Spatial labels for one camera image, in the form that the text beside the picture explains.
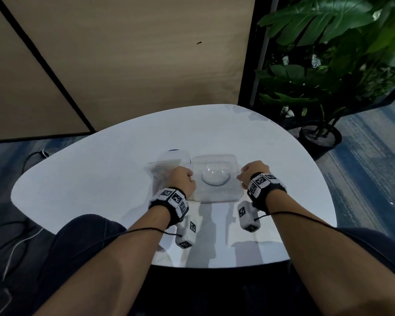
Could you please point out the person's left hand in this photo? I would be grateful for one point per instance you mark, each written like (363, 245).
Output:
(180, 179)

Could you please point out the person's right hand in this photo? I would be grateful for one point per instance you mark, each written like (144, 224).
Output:
(255, 169)

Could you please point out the person's right fingers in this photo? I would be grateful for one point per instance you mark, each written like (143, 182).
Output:
(242, 181)

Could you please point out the person's left fingers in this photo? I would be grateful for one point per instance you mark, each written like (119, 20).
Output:
(190, 186)

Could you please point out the clear square plastic container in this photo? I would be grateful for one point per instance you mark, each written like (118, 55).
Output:
(217, 194)

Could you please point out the person's right forearm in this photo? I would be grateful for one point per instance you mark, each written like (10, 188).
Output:
(319, 259)

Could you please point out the person's left forearm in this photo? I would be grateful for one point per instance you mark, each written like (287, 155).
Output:
(118, 266)

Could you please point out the black wristband with marker tags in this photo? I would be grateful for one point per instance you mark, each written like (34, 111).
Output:
(171, 200)
(265, 187)

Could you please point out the clear round plastic dome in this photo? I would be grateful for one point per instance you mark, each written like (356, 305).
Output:
(216, 176)

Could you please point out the clear plastic bag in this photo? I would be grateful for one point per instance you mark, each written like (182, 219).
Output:
(159, 174)

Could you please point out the black plant pot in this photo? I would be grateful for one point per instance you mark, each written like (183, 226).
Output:
(319, 136)

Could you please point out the green leafy plant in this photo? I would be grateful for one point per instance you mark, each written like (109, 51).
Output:
(329, 46)

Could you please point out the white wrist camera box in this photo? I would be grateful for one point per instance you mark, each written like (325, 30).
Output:
(187, 234)
(247, 216)

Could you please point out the grey metal post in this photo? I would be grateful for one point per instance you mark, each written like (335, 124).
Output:
(263, 46)

